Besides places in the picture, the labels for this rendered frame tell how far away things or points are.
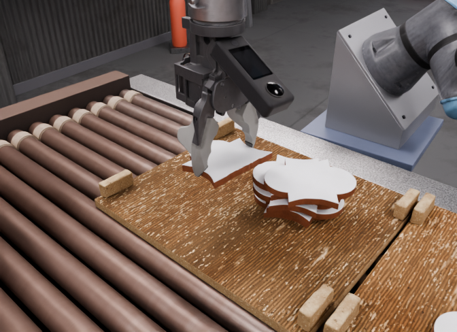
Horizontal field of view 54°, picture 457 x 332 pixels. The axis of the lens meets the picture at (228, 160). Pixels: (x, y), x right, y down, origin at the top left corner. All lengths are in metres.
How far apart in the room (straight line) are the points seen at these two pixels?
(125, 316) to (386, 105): 0.71
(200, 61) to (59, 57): 3.41
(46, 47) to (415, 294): 3.56
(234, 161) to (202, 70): 0.14
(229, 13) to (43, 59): 3.40
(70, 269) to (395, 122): 0.73
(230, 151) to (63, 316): 0.32
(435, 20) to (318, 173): 0.44
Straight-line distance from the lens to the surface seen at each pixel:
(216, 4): 0.55
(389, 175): 0.89
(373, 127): 1.08
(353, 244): 0.68
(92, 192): 0.84
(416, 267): 0.68
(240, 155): 0.66
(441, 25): 0.99
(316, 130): 1.11
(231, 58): 0.56
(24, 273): 0.70
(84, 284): 0.66
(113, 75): 1.24
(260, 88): 0.54
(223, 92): 0.59
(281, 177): 0.68
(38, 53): 3.88
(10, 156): 0.99
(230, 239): 0.67
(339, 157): 0.92
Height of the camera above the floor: 1.38
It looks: 32 degrees down
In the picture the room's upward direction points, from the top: straight up
